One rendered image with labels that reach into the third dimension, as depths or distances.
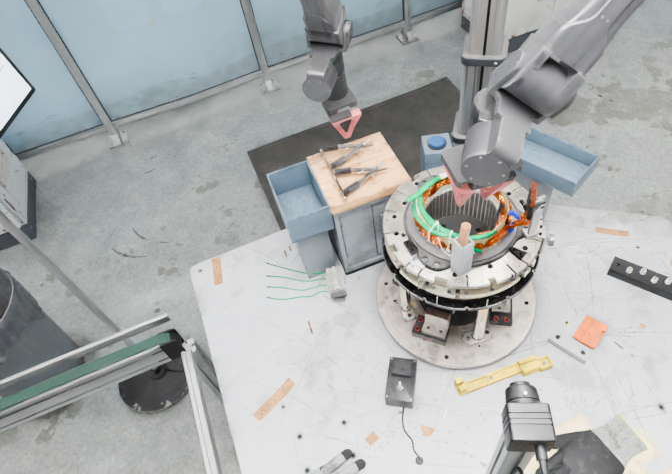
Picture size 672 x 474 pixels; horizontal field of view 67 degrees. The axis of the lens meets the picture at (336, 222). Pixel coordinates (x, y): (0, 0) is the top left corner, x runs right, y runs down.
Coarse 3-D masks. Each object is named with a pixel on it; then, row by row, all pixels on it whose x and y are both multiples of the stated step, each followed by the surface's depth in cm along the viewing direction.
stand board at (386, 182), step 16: (368, 144) 126; (384, 144) 125; (320, 160) 125; (352, 160) 123; (368, 160) 122; (384, 160) 122; (320, 176) 121; (336, 176) 120; (352, 176) 120; (384, 176) 118; (400, 176) 118; (336, 192) 117; (352, 192) 117; (368, 192) 116; (384, 192) 116; (336, 208) 115
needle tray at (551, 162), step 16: (528, 144) 124; (544, 144) 123; (560, 144) 119; (528, 160) 121; (544, 160) 120; (560, 160) 120; (576, 160) 119; (592, 160) 116; (528, 176) 120; (544, 176) 115; (560, 176) 111; (576, 176) 116; (528, 192) 124; (544, 192) 123; (544, 208) 132
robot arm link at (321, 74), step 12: (348, 24) 95; (348, 36) 95; (312, 48) 98; (324, 48) 98; (336, 48) 98; (312, 60) 96; (324, 60) 96; (312, 72) 95; (324, 72) 94; (336, 72) 99; (312, 84) 96; (324, 84) 96; (312, 96) 99; (324, 96) 98
